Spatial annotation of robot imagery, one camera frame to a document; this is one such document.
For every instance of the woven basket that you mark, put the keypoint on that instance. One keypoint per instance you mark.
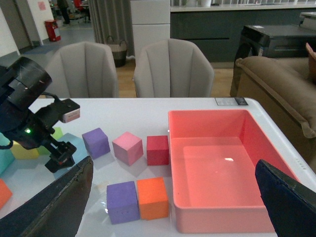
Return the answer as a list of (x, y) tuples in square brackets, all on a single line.
[(119, 50)]

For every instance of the black side table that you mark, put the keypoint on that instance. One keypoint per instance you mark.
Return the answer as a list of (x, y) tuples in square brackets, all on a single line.
[(276, 41)]

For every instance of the white label sticker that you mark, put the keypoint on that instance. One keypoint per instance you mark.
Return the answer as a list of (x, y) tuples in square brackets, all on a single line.
[(231, 101)]

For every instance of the grey chair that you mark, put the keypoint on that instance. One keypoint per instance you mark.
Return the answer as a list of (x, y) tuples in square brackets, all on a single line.
[(173, 68), (83, 70)]

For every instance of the purple foam cube far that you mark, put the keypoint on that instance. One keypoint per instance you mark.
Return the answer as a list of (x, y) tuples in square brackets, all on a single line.
[(96, 143)]

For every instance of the pink foam cube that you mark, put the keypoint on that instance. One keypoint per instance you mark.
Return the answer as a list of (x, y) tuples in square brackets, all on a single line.
[(128, 148)]

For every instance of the white cabinet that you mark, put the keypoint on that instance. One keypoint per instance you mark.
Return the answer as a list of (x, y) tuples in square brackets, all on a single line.
[(150, 22)]

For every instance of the purple foam cube near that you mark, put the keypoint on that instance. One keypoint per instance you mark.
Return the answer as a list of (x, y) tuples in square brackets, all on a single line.
[(122, 203)]

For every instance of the light blue foam cube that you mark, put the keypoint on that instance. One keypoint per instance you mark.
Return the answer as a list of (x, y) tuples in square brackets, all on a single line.
[(81, 151)]

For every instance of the brown sofa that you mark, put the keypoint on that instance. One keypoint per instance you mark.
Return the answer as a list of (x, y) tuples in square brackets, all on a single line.
[(286, 89)]

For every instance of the yellow foam cube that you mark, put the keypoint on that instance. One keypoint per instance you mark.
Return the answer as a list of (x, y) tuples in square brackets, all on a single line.
[(20, 152)]

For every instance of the teal plastic bin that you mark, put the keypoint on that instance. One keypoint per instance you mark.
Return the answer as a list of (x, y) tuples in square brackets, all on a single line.
[(6, 156)]

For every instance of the purple foam cube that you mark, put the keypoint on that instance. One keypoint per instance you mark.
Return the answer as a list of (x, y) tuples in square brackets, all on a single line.
[(96, 143), (122, 203)]

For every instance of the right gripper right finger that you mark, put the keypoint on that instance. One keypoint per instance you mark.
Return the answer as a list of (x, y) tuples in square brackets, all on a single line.
[(291, 206)]

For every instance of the grey chair left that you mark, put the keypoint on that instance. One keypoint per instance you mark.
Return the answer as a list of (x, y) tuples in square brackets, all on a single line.
[(83, 70)]

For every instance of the grey curtain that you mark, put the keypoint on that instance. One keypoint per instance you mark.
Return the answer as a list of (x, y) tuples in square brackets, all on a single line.
[(112, 18)]

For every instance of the grey chair right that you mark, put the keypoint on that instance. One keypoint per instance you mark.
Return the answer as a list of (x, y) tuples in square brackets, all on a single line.
[(173, 68)]

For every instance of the dark red foam cube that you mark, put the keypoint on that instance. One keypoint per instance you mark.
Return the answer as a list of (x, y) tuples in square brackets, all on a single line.
[(157, 150)]

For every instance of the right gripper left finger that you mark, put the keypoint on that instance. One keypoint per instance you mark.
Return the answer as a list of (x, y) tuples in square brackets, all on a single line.
[(57, 210)]

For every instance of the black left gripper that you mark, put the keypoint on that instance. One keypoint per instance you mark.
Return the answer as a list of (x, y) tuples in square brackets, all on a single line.
[(35, 131)]

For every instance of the pink plastic bin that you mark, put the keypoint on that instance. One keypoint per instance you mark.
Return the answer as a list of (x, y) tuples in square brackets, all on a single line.
[(213, 158)]

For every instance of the orange foam cube left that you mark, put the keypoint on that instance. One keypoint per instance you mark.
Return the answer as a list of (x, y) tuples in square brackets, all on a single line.
[(5, 193)]

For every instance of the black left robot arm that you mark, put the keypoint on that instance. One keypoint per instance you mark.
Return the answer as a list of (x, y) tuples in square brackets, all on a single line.
[(20, 85)]

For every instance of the orange foam cube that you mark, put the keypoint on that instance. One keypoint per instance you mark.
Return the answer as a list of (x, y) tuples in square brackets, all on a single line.
[(152, 198), (5, 193)]

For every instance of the dark grey counter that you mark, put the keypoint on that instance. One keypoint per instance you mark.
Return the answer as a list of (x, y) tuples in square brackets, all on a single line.
[(216, 30)]

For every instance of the orange foam cube right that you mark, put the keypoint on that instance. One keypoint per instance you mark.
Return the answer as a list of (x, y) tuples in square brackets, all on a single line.
[(152, 198)]

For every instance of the green foam cube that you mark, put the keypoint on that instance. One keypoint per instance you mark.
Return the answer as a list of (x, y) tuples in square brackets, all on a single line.
[(56, 135)]

